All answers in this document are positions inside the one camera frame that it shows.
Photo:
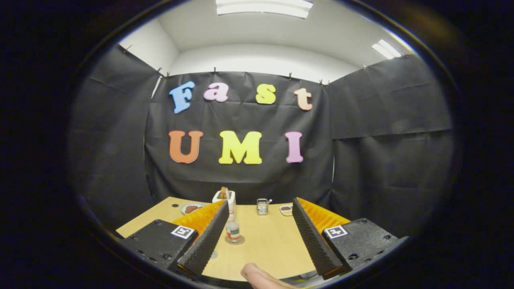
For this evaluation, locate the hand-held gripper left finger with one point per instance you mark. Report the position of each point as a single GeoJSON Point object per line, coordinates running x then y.
{"type": "Point", "coordinates": [204, 245]}

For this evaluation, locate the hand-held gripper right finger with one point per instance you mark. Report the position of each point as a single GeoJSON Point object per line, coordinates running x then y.
{"type": "Point", "coordinates": [315, 245]}

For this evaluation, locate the round brown coaster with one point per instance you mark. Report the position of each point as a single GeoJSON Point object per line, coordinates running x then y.
{"type": "Point", "coordinates": [242, 241]}

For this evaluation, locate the wooden table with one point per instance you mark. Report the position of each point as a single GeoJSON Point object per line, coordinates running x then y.
{"type": "Point", "coordinates": [273, 241]}

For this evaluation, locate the light green plate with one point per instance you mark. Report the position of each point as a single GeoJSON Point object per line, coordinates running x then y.
{"type": "Point", "coordinates": [182, 208]}

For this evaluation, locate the small white dish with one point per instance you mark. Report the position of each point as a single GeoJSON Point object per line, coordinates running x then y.
{"type": "Point", "coordinates": [286, 209]}

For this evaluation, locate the white toaster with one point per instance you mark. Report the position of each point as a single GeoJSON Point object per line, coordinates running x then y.
{"type": "Point", "coordinates": [217, 197]}

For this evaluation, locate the brown toast slice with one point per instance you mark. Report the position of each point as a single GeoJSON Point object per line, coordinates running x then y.
{"type": "Point", "coordinates": [224, 192]}

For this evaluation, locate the small ceiling light panel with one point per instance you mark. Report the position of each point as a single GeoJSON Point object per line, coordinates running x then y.
{"type": "Point", "coordinates": [386, 49]}

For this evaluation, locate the long ceiling light panel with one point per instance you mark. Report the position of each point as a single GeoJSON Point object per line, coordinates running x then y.
{"type": "Point", "coordinates": [265, 8]}

